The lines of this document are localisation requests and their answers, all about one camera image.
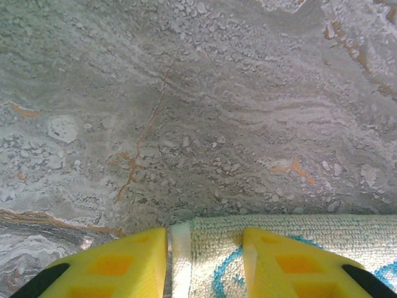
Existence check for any white towel with blue print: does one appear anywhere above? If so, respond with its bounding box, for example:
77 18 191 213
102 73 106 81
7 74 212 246
169 213 397 298

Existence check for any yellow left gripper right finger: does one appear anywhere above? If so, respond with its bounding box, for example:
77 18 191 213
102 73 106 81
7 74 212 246
243 227 397 298

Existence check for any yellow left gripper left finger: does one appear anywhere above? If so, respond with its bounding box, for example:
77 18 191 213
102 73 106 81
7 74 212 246
9 227 168 298

